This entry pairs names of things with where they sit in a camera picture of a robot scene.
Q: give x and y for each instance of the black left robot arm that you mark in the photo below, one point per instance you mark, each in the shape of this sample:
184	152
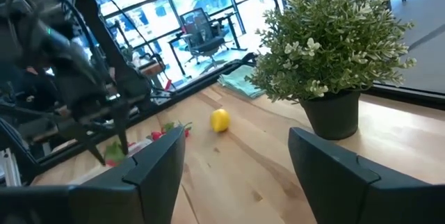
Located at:
31	32

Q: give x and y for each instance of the yellow toy lemon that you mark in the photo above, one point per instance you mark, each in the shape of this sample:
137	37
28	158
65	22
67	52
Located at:
220	120

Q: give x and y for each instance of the small red toy strawberry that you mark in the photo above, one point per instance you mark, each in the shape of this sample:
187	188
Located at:
114	152

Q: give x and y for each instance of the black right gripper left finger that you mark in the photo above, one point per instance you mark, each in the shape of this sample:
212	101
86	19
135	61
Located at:
149	182

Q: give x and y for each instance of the large red toy strawberry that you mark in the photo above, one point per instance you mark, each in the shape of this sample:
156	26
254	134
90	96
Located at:
187	133

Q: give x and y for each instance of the green plant in black pot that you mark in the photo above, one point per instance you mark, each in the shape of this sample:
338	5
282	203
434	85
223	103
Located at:
330	53

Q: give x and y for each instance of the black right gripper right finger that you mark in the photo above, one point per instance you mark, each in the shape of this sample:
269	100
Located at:
333	182

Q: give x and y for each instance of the black office chair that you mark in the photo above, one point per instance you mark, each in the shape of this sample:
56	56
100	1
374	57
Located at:
203	39

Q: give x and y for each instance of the red toy cherry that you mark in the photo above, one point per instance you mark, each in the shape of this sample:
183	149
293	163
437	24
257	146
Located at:
156	135

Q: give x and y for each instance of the folded teal cloth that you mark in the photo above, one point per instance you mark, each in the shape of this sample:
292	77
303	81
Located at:
243	83

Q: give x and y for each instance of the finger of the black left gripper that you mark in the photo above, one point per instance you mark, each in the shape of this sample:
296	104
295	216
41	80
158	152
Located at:
121	123
85	140

